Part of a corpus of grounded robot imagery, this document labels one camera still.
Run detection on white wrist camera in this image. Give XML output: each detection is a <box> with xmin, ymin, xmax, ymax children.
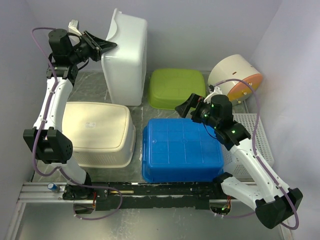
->
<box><xmin>204</xmin><ymin>85</ymin><xmax>223</xmax><ymax>104</ymax></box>
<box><xmin>68</xmin><ymin>19</ymin><xmax>82</xmax><ymax>36</ymax></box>

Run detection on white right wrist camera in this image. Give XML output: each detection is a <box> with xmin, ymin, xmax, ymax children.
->
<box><xmin>204</xmin><ymin>85</ymin><xmax>223</xmax><ymax>104</ymax></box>

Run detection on green plastic tray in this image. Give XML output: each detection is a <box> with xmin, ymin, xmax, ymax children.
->
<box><xmin>147</xmin><ymin>68</ymin><xmax>206</xmax><ymax>110</ymax></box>

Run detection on blue plastic tub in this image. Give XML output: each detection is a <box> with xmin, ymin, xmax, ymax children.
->
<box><xmin>141</xmin><ymin>118</ymin><xmax>224</xmax><ymax>183</ymax></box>

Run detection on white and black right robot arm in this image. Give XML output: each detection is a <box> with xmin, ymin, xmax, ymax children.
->
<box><xmin>175</xmin><ymin>93</ymin><xmax>303</xmax><ymax>230</ymax></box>

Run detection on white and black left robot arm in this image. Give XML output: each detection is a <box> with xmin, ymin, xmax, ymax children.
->
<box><xmin>23</xmin><ymin>27</ymin><xmax>118</xmax><ymax>200</ymax></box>

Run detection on large white plastic tub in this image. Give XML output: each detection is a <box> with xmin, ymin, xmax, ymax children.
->
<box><xmin>101</xmin><ymin>8</ymin><xmax>148</xmax><ymax>106</ymax></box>

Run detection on white perforated plastic basket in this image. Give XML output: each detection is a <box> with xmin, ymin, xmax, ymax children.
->
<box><xmin>221</xmin><ymin>113</ymin><xmax>275</xmax><ymax>181</ymax></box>

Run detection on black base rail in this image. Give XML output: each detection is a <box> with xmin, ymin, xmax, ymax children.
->
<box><xmin>62</xmin><ymin>182</ymin><xmax>227</xmax><ymax>211</ymax></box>

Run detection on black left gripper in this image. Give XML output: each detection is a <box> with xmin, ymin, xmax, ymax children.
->
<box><xmin>69</xmin><ymin>30</ymin><xmax>119</xmax><ymax>65</ymax></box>

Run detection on cream cylinder with orange lid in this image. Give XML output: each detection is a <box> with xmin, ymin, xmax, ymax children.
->
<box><xmin>207</xmin><ymin>54</ymin><xmax>263</xmax><ymax>105</ymax></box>

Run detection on blue capacitor cylinder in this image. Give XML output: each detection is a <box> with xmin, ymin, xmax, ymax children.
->
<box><xmin>47</xmin><ymin>182</ymin><xmax>61</xmax><ymax>193</ymax></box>

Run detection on cream perforated laundry basket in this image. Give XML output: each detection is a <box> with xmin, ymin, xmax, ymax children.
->
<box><xmin>62</xmin><ymin>101</ymin><xmax>136</xmax><ymax>169</ymax></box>

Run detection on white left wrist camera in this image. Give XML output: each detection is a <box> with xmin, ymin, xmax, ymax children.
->
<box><xmin>68</xmin><ymin>19</ymin><xmax>82</xmax><ymax>36</ymax></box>

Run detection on yellow pencil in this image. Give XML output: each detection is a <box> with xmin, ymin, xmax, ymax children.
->
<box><xmin>110</xmin><ymin>190</ymin><xmax>135</xmax><ymax>195</ymax></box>

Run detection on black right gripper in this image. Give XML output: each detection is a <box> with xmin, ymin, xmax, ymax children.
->
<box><xmin>175</xmin><ymin>92</ymin><xmax>219</xmax><ymax>129</ymax></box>

